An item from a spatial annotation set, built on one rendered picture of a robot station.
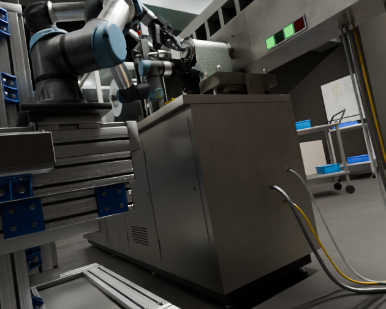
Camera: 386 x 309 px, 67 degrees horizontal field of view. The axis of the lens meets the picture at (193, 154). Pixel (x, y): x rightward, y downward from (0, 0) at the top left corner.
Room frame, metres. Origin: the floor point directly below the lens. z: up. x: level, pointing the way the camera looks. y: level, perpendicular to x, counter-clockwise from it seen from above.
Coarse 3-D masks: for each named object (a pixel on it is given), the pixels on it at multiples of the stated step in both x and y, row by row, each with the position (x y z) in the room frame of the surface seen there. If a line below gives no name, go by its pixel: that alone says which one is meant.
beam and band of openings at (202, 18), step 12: (216, 0) 1.80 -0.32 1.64; (228, 0) 1.72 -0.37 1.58; (240, 0) 1.66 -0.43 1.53; (252, 0) 1.66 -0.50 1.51; (204, 12) 1.92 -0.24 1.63; (216, 12) 1.84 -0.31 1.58; (228, 12) 1.81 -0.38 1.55; (240, 12) 1.65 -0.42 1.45; (192, 24) 2.04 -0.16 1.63; (204, 24) 1.96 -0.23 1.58; (216, 24) 1.94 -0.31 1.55; (228, 24) 1.75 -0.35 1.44; (180, 36) 2.19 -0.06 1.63; (192, 36) 2.11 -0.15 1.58; (204, 36) 2.07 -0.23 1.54
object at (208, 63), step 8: (200, 56) 1.54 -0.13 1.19; (208, 56) 1.57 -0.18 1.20; (216, 56) 1.61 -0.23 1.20; (224, 56) 1.64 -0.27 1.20; (200, 64) 1.54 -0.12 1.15; (208, 64) 1.57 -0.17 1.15; (216, 64) 1.60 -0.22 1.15; (224, 64) 1.63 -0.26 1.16; (208, 72) 1.56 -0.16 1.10; (200, 80) 1.53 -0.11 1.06
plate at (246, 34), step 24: (264, 0) 1.50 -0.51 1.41; (288, 0) 1.38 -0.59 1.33; (312, 0) 1.28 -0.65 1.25; (336, 0) 1.20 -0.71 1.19; (360, 0) 1.13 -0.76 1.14; (384, 0) 1.17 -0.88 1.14; (240, 24) 1.66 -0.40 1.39; (264, 24) 1.52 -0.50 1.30; (312, 24) 1.30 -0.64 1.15; (336, 24) 1.31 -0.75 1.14; (360, 24) 1.36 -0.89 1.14; (240, 48) 1.69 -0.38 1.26; (264, 48) 1.55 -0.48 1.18; (288, 48) 1.51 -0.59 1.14; (312, 48) 1.58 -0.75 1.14
